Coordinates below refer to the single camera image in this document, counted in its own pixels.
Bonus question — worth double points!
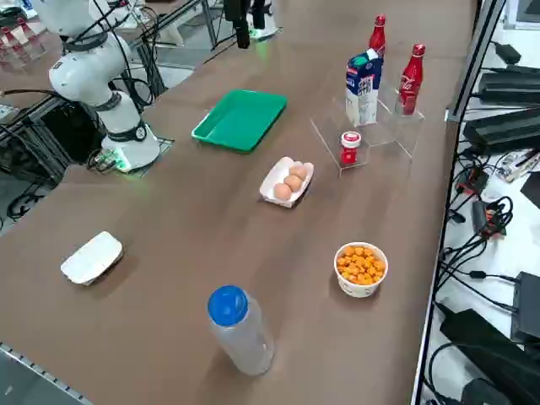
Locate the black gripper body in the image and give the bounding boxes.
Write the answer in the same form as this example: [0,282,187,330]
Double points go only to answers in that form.
[224,0,250,24]

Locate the white snack box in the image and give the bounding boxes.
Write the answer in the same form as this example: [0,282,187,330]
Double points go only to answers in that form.
[60,230,124,288]

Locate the white paper egg box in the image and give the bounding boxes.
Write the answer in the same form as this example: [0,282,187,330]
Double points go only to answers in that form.
[258,156,316,209]

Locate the orange snack balls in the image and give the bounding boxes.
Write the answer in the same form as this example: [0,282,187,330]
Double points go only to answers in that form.
[337,246,386,283]

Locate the black adapter box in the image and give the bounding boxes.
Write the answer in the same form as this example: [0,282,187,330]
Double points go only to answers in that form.
[509,271,540,343]

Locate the green plastic tray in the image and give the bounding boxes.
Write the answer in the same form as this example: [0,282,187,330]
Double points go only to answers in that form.
[191,88,289,154]

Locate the red cola bottle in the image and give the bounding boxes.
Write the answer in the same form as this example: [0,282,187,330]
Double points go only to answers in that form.
[369,14,387,58]
[397,43,427,116]

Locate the blue white milk carton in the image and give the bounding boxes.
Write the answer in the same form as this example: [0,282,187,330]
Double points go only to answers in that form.
[345,47,385,128]

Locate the small red jar white lid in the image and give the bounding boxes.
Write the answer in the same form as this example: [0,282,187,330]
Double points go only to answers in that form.
[339,130,363,165]

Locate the clear acrylic stepped shelf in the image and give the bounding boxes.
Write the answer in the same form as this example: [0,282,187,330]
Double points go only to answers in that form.
[310,86,425,181]

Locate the black flat case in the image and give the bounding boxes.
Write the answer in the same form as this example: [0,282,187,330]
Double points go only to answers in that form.
[479,65,540,103]
[462,107,540,154]

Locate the white paper bowl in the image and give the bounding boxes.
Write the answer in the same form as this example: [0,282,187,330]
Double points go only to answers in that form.
[333,241,389,299]

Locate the clear bottle blue lid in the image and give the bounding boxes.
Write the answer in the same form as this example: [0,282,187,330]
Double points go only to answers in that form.
[207,284,276,377]

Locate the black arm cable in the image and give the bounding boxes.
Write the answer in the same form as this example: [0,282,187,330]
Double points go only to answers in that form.
[61,0,155,109]

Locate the aluminium frame post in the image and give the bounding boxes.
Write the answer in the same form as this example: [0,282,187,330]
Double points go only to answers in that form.
[445,0,507,123]

